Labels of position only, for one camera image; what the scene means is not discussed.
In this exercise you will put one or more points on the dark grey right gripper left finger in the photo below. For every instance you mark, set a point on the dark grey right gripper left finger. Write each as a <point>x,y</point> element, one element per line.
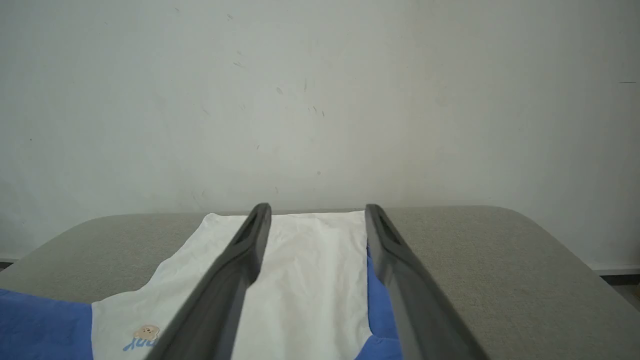
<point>220,300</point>

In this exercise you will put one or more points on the blue and white raglan shirt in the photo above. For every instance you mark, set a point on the blue and white raglan shirt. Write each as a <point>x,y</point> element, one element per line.
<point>310,280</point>

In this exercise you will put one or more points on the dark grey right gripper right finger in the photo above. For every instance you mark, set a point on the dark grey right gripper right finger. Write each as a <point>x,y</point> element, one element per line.
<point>415,300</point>

